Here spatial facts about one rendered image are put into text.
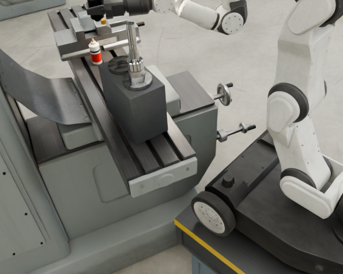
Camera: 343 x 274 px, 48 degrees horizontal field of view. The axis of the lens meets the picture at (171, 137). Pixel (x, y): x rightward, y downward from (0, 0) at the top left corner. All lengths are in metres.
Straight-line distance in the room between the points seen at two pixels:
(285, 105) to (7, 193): 1.02
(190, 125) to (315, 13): 0.81
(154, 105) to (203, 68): 2.07
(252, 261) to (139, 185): 0.65
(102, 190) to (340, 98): 1.95
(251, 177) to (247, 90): 1.47
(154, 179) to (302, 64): 0.55
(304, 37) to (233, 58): 2.24
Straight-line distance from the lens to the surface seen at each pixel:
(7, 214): 1.63
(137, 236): 1.92
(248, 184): 1.59
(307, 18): 1.10
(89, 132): 1.52
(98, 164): 1.63
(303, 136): 1.40
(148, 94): 1.13
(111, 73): 1.22
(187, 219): 1.70
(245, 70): 3.21
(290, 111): 1.25
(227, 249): 1.63
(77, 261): 1.91
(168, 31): 3.75
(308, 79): 1.23
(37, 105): 1.45
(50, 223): 1.74
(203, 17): 1.44
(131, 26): 1.06
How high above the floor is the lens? 1.82
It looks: 44 degrees down
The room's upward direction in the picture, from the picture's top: 4 degrees counter-clockwise
